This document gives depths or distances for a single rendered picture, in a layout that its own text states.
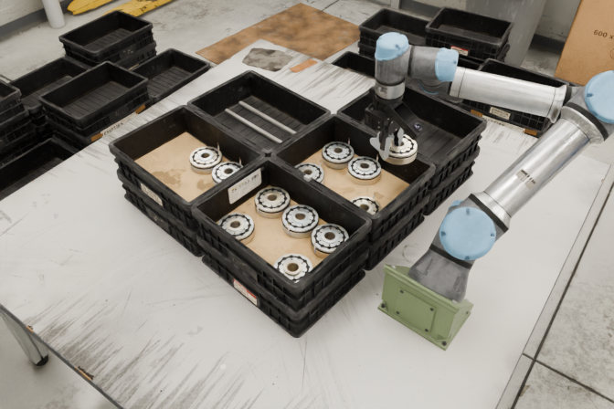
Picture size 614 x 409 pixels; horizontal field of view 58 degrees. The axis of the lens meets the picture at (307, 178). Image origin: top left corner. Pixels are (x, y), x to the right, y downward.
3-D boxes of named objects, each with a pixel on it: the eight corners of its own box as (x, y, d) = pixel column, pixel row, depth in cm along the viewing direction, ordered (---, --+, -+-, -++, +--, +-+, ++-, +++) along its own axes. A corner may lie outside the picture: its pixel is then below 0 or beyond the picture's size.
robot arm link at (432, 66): (458, 57, 139) (414, 53, 142) (460, 45, 128) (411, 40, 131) (453, 89, 139) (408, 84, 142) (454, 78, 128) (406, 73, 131)
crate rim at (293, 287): (189, 214, 151) (187, 207, 150) (268, 161, 168) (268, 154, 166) (296, 296, 131) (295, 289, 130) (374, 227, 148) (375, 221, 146)
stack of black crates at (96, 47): (133, 78, 344) (117, 8, 314) (168, 93, 331) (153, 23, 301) (79, 108, 320) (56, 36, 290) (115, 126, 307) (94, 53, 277)
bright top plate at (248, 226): (209, 226, 155) (209, 225, 154) (238, 208, 160) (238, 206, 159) (233, 246, 149) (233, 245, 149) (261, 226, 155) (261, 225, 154)
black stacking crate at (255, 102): (332, 141, 190) (333, 113, 183) (269, 183, 174) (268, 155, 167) (252, 96, 210) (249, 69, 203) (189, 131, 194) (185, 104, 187)
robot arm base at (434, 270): (460, 298, 149) (477, 265, 148) (463, 307, 134) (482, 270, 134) (408, 270, 152) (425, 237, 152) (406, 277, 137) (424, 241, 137)
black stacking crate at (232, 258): (195, 237, 158) (188, 208, 150) (269, 184, 174) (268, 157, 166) (296, 319, 138) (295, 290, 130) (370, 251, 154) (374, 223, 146)
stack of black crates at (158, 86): (180, 99, 327) (170, 47, 304) (218, 116, 314) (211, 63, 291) (127, 132, 303) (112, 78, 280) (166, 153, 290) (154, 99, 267)
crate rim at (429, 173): (437, 172, 164) (438, 166, 162) (374, 227, 148) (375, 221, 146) (333, 118, 184) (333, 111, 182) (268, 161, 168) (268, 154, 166)
